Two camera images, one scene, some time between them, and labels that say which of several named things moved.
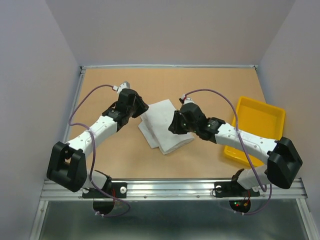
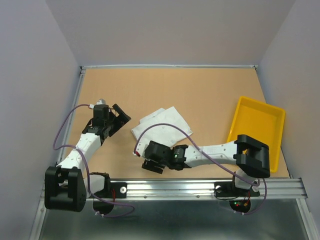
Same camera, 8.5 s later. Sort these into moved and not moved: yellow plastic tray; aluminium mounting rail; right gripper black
Moved: right gripper black
Not moved: yellow plastic tray; aluminium mounting rail
